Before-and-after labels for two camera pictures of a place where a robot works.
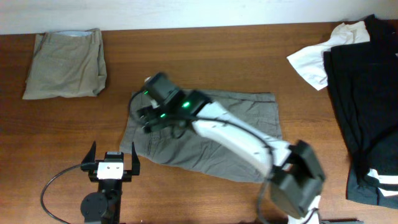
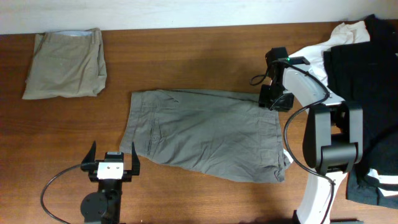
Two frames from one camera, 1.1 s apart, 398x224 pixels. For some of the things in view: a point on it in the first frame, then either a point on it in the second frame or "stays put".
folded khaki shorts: [66, 63] stays put
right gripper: [150, 118] → [275, 98]
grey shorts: [256, 111] stays put
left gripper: [90, 166] stays put
